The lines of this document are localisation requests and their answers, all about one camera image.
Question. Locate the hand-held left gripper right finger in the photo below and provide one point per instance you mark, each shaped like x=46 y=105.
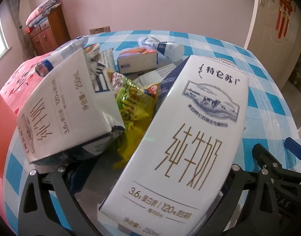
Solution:
x=233 y=184

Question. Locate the pink printed bedspread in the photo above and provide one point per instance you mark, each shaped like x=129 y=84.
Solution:
x=20 y=78

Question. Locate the white door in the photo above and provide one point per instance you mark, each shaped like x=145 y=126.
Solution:
x=271 y=41

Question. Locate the blue checked tablecloth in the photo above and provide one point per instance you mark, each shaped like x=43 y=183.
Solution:
x=263 y=91

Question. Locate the white grey paper carton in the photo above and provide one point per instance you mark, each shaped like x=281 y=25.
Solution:
x=153 y=77

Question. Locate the yellow green snack bag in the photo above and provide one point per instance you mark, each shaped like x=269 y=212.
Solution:
x=134 y=108

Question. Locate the white plastic bottle blue label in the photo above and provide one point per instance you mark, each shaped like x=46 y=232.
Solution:
x=165 y=48

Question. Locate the red door decoration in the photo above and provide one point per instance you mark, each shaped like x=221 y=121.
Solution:
x=284 y=9

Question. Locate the wall socket strip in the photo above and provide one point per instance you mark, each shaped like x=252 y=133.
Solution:
x=99 y=30

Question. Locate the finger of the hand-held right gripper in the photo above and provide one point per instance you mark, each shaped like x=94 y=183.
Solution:
x=295 y=148
x=276 y=162

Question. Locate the folded colourful blankets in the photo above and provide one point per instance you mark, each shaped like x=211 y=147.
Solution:
x=42 y=8

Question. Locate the orange purple tissue pack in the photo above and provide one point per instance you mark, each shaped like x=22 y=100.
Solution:
x=137 y=60

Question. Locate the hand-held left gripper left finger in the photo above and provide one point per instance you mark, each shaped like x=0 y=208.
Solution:
x=64 y=195

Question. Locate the brown wooden cabinet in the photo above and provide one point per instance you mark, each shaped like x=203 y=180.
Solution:
x=51 y=34

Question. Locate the green-edged snack packet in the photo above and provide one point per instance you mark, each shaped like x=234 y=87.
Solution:
x=102 y=76

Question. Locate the grey net curtain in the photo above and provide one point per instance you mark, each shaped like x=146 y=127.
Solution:
x=16 y=19

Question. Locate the white milk carton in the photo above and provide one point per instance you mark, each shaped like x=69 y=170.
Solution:
x=67 y=108
x=189 y=140

